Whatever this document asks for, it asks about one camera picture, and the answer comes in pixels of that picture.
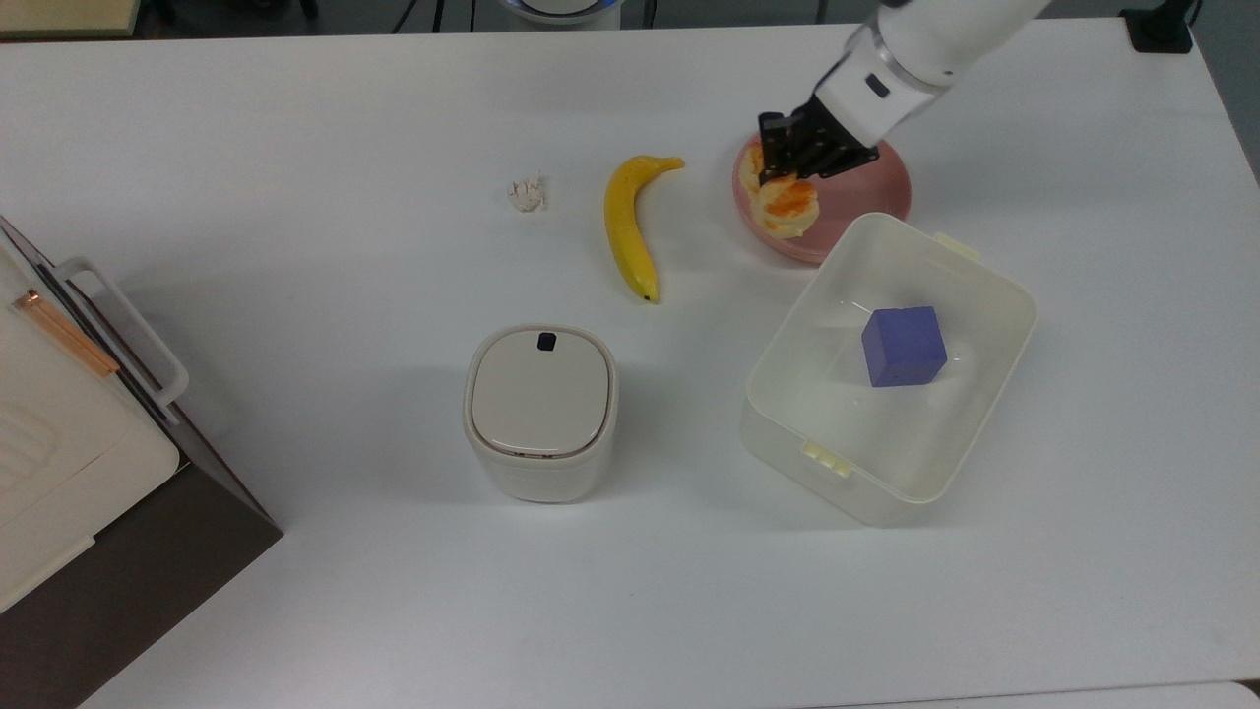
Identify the purple cube block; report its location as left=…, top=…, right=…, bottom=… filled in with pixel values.
left=860, top=304, right=950, bottom=389

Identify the light wooden board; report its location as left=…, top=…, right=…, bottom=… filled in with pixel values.
left=0, top=0, right=141, bottom=39

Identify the yellow banana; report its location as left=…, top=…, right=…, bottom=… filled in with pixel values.
left=602, top=154, right=686, bottom=305

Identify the white drawer handle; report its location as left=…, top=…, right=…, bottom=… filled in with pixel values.
left=53, top=255, right=191, bottom=426

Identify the pink round plate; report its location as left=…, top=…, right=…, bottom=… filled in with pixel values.
left=731, top=132, right=914, bottom=266

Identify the white appliance with handle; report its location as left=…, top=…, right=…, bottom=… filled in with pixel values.
left=0, top=216, right=285, bottom=709

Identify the white plastic storage bin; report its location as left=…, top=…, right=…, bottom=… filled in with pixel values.
left=739, top=211, right=1039, bottom=529

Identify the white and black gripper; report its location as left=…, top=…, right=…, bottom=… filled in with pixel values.
left=758, top=24, right=952, bottom=185

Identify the cream toy cabinet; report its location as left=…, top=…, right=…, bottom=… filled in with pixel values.
left=0, top=240, right=184, bottom=614

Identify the copper cabinet handle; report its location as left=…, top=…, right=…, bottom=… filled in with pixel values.
left=13, top=289, right=121, bottom=378

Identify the cream lidded trash can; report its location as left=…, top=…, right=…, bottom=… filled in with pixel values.
left=462, top=323, right=621, bottom=505

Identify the small crumpled white scrap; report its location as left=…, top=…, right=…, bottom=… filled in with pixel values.
left=506, top=173, right=549, bottom=215

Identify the orange glazed bread roll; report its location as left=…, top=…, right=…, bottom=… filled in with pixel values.
left=737, top=137, right=824, bottom=241

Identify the black table clamp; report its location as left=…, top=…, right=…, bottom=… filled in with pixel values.
left=1120, top=0, right=1204, bottom=56

